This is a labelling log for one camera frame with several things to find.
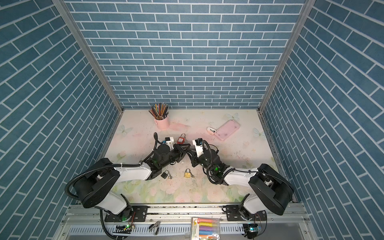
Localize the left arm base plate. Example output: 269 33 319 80
105 205 149 223

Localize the circuit board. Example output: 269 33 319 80
242 224 261 240
113 225 134 235

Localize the pink case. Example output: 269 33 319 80
214 120 241 141

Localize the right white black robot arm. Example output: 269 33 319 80
188 138 294 220

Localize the small black padlock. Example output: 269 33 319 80
161 170 171 179

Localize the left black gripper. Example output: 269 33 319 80
159 143 191 170

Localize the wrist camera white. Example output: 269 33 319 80
163 137 174 151
193 138 204 158

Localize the red padlock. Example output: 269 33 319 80
177 134 186 144

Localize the black metal clip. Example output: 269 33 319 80
149 221 161 235

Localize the left circuit board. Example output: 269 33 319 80
113 225 134 235

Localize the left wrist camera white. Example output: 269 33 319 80
163 137 174 151

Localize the coloured pencils bundle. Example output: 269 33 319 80
149 103 169 120

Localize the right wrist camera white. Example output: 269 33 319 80
193 138 204 158

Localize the right circuit board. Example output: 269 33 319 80
242 224 261 240

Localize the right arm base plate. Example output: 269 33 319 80
222 205 267 222

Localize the aluminium front rail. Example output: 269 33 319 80
55 202 316 235

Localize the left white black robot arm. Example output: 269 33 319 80
65 133 191 218

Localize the white small device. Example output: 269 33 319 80
207 127 216 135

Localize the large brass padlock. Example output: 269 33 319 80
184 169 192 178

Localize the marker pack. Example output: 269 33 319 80
191 218 221 240

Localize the pink pencil cup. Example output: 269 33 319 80
155 117 170 131

